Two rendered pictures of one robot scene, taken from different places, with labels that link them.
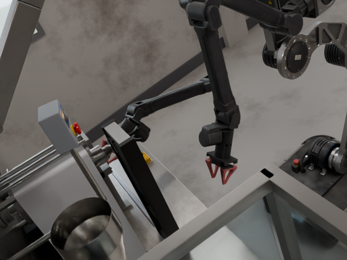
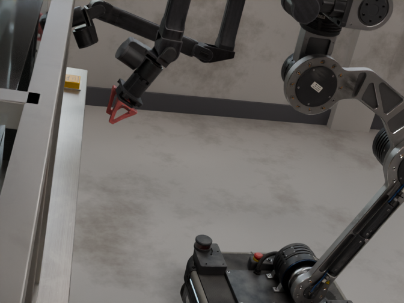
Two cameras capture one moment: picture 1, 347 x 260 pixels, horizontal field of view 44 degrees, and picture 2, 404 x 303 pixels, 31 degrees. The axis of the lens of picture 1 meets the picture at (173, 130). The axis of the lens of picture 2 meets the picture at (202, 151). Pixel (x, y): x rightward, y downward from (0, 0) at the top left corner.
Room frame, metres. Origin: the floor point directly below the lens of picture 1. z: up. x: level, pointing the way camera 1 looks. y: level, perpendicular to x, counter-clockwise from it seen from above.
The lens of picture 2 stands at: (-0.66, -0.53, 1.90)
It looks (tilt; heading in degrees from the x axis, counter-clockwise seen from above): 26 degrees down; 6
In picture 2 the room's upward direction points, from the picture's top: 13 degrees clockwise
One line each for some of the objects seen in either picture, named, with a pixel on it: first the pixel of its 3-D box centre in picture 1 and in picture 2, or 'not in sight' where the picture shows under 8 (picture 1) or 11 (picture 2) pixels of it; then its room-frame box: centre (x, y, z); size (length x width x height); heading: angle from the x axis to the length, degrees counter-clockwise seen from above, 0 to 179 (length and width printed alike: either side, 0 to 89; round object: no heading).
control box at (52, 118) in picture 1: (61, 125); not in sight; (0.86, 0.23, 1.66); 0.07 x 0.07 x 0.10; 3
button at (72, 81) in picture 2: (141, 160); (70, 81); (1.62, 0.20, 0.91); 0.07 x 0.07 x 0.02; 17
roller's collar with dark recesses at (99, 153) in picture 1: (95, 157); not in sight; (1.17, 0.27, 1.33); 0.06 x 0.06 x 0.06; 17
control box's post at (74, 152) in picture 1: (87, 173); not in sight; (0.86, 0.24, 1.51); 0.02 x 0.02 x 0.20
